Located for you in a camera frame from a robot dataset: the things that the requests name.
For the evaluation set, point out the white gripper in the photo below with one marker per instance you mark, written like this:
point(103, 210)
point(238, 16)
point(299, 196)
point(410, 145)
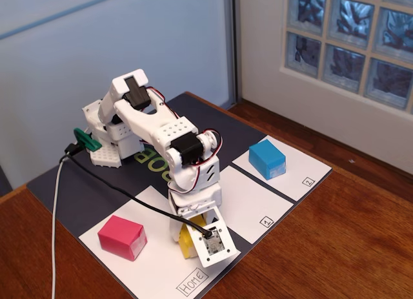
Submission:
point(197, 195)

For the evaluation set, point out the yellow paper box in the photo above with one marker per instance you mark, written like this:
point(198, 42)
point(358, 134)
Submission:
point(188, 247)

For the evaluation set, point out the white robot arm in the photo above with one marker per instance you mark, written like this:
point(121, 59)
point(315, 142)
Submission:
point(151, 124)

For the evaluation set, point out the pink paper box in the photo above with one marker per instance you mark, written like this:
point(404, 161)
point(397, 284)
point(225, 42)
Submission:
point(117, 235)

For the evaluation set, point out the blue paper box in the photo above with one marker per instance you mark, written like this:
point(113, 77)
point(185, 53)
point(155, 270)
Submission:
point(264, 157)

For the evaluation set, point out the white paper sheet marked home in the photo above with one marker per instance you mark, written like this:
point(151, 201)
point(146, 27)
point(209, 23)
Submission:
point(155, 266)

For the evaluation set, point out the white paper sheet marked 1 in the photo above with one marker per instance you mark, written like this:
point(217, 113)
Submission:
point(255, 205)

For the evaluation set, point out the dark grey mat board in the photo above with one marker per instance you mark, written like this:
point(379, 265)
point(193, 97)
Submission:
point(84, 195)

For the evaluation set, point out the white paper sheet marked 2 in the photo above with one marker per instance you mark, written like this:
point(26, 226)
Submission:
point(300, 170)

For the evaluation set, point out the green clamp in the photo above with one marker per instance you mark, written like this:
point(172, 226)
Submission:
point(85, 139)

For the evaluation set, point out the glass block window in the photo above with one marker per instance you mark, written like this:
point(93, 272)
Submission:
point(348, 37)

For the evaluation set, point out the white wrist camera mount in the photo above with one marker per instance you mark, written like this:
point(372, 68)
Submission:
point(226, 244)

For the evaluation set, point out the grey metal door frame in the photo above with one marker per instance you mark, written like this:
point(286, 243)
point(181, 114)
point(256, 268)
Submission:
point(233, 44)

